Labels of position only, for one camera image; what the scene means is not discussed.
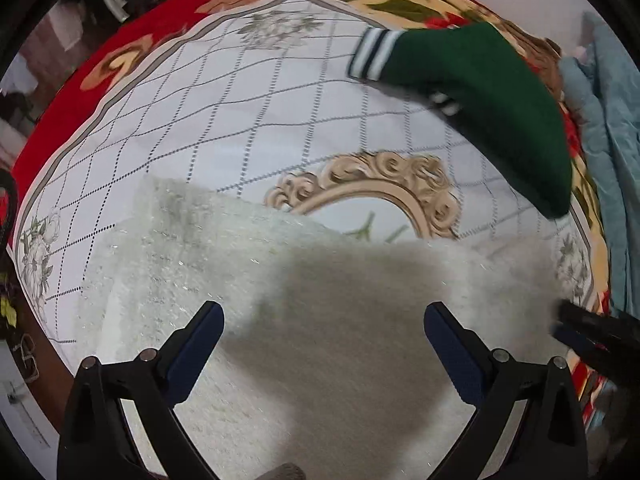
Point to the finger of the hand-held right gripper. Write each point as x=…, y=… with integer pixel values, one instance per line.
x=595, y=330

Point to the white lattice printed cloth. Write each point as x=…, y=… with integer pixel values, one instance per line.
x=225, y=125

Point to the green knit sweater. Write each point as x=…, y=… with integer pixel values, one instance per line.
x=490, y=105

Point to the red floral blanket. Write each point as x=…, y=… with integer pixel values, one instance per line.
x=150, y=25

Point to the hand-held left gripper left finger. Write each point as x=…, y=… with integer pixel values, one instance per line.
x=197, y=355

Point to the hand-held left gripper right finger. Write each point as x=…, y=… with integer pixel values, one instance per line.
x=457, y=355

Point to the blue quilt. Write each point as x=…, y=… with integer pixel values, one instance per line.
x=615, y=150

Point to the white tweed jacket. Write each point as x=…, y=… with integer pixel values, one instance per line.
x=310, y=310

